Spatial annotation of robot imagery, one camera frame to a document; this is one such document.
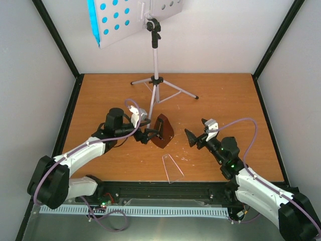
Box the white tripod music stand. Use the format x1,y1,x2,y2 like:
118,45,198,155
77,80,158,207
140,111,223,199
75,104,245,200
94,0,199,117

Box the brown wooden metronome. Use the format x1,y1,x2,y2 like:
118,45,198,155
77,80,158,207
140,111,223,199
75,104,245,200
151,114,175,149

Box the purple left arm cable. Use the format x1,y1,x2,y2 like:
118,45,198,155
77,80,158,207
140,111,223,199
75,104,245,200
33,98,141,205

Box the blue music sheet folder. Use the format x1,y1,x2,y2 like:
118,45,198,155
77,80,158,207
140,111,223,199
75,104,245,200
87,0,100,46

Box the black enclosure frame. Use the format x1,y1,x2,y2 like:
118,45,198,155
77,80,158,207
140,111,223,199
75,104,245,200
15,0,317,241

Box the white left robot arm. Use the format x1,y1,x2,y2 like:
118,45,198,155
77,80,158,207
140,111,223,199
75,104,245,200
27,106,159,209

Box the white slotted cable duct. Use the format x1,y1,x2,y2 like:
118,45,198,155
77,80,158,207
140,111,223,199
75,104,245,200
39,204,229,219

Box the clear plastic metronome cover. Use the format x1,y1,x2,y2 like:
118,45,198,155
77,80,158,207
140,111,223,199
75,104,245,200
162,154,184,184

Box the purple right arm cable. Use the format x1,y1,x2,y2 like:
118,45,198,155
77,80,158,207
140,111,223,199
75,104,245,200
208,117,319,235

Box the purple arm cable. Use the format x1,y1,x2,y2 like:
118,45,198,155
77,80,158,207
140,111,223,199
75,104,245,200
208,117,319,235
33,98,141,205

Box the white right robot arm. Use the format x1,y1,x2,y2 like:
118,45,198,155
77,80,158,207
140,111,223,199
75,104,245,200
185,119,320,240

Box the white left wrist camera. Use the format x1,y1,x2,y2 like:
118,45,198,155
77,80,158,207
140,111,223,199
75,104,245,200
128,105,147,128

